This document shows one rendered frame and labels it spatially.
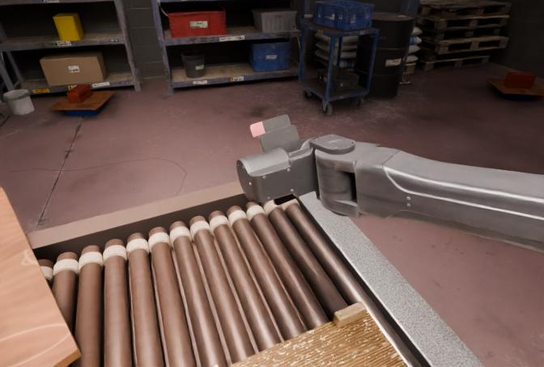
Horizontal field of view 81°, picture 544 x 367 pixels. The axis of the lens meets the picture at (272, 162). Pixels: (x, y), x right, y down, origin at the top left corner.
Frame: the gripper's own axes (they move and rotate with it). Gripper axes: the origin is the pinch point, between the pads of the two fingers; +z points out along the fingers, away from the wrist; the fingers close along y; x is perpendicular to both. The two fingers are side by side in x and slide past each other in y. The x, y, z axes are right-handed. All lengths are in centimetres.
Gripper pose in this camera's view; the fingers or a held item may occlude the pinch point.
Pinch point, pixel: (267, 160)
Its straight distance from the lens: 60.3
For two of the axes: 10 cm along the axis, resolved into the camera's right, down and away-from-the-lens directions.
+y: 2.9, 9.5, 1.1
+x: 8.9, -3.1, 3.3
